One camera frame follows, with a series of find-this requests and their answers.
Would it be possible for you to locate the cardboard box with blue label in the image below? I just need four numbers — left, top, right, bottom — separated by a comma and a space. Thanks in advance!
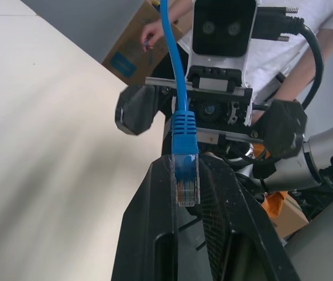
101, 0, 185, 85

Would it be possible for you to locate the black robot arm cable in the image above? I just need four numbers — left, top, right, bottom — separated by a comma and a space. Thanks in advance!
253, 7, 325, 109

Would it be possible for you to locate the person in white t-shirt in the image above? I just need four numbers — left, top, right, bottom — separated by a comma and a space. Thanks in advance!
177, 0, 333, 102

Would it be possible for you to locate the plain brown cardboard box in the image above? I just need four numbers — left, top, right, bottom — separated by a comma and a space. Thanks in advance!
271, 193, 310, 240

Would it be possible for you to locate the person's bare hand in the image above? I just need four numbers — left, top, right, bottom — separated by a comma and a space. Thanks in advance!
140, 20, 165, 53

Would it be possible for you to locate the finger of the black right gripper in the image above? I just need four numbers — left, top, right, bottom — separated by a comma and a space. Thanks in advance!
259, 98, 308, 159
114, 84, 156, 136

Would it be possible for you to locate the blue ethernet cable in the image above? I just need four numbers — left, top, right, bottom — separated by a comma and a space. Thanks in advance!
159, 0, 201, 208

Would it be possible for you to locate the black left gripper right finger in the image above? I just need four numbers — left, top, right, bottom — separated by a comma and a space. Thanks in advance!
197, 153, 301, 281

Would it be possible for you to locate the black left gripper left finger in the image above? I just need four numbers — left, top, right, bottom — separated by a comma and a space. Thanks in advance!
112, 156, 181, 281

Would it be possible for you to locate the orange cloth piece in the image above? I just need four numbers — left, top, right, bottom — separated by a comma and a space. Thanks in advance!
263, 191, 286, 220

